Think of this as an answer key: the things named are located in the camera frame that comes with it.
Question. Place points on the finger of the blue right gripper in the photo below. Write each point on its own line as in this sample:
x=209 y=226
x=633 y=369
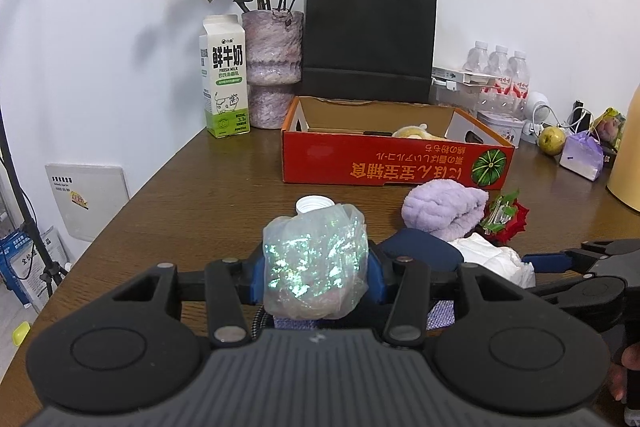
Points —
x=549 y=263

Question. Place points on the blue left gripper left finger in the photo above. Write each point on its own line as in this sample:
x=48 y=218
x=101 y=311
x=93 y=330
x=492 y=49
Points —
x=250 y=278

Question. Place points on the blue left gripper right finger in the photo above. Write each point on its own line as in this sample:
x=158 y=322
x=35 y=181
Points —
x=382 y=276

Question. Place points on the white tissue pack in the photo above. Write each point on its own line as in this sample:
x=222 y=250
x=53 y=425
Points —
x=503 y=261

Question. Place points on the navy blue zip case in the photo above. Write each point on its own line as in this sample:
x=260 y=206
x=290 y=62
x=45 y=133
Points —
x=424 y=247

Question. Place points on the red rose hair clip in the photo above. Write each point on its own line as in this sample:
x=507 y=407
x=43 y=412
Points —
x=504 y=218

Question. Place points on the iridescent plastic bag bundle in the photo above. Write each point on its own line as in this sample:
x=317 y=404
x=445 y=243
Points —
x=316 y=264

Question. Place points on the purple drawstring fabric pouch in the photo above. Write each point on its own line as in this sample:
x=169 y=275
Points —
x=366 y=315

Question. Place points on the fluffy purple headband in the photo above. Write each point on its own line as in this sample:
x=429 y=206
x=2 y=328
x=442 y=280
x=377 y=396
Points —
x=444 y=208

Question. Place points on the person's right hand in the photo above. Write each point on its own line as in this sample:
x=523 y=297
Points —
x=617 y=376

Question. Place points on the white jar lid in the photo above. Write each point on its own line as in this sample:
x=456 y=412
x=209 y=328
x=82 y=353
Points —
x=310 y=203

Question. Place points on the purple tissue packet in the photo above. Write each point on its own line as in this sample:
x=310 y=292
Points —
x=582 y=154

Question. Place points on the yellow green apple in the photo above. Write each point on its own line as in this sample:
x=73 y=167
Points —
x=551 y=141

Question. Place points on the small floral tin box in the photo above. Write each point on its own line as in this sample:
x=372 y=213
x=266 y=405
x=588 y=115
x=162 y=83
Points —
x=509 y=127

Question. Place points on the colourful snack packet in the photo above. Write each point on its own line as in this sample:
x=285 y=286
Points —
x=608 y=129

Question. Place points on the red cardboard produce box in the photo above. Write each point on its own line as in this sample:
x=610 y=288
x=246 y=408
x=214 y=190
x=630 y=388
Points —
x=351 y=143

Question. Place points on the white round gadget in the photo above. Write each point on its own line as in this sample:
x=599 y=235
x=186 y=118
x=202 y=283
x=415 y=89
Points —
x=536 y=112

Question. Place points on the clear plastic food container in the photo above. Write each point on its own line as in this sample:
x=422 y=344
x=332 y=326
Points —
x=455 y=94

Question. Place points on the right water bottle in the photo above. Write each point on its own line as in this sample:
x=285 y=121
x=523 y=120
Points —
x=519 y=75

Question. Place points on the water bottle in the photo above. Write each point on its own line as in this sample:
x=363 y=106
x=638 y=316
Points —
x=519 y=75
x=477 y=58
x=497 y=68

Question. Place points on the black light stand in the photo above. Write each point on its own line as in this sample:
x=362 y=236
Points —
x=52 y=273

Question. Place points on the flat white orange box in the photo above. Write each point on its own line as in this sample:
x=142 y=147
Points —
x=461 y=76

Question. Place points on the middle water bottle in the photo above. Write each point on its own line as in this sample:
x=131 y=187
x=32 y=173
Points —
x=497 y=68

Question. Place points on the left water bottle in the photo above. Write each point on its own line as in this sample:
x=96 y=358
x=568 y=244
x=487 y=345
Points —
x=477 y=58

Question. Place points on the white green milk carton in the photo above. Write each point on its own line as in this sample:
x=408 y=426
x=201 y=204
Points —
x=223 y=71

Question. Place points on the purple textured vase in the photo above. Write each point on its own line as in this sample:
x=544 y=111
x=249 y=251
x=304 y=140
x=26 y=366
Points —
x=273 y=63

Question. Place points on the black paper shopping bag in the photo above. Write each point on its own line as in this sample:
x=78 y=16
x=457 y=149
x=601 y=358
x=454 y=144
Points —
x=369 y=50

